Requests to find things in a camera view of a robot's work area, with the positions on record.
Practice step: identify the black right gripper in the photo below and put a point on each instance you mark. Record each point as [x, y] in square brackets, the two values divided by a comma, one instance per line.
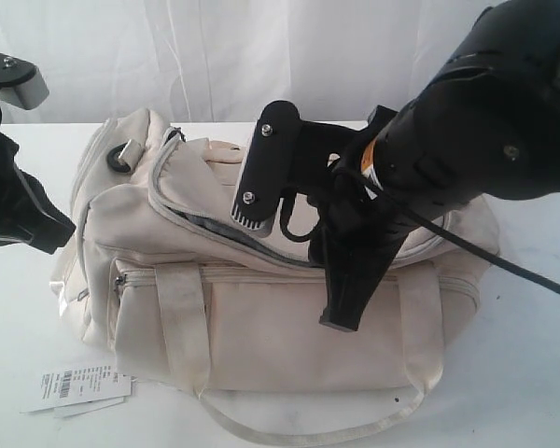
[384, 178]

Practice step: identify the white curtain backdrop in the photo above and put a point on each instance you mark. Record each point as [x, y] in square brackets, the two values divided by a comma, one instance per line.
[210, 61]

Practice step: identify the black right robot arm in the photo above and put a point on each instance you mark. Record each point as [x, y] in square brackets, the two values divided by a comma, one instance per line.
[487, 123]

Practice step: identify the white paper tag underneath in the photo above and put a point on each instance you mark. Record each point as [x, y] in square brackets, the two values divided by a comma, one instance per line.
[89, 405]

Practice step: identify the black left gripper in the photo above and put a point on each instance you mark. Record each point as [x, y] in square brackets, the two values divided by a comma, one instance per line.
[27, 215]

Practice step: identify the cream duffel bag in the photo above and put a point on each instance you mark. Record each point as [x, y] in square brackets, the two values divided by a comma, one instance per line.
[158, 274]

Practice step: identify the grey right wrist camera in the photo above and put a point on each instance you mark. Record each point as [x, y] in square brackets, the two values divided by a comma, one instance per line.
[287, 156]

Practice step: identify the white barcode paper tag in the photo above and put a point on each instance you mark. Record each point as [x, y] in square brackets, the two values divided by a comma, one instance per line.
[75, 384]

